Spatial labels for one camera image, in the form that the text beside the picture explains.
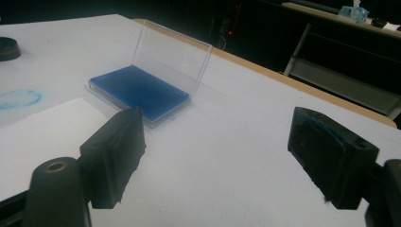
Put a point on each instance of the teal bottle on desk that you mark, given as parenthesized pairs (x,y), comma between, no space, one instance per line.
(354,13)

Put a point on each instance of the black round stamp cap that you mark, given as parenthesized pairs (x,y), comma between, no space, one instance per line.
(8,48)

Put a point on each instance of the small white paper sheet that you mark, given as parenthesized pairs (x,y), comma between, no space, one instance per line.
(47,135)

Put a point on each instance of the small clear plastic piece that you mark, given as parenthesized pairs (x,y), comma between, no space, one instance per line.
(34,97)

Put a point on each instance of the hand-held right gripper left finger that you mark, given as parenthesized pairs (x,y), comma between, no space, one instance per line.
(110,164)

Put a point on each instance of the white-framed desk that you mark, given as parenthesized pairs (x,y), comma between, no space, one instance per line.
(340,85)

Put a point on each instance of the small black object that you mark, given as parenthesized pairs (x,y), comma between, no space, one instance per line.
(379,22)

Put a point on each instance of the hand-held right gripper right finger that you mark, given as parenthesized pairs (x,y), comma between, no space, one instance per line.
(331,160)

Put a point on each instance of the blue ink pad clear case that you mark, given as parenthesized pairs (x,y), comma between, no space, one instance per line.
(138,90)

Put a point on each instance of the large white table cover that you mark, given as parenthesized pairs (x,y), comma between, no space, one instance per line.
(220,157)

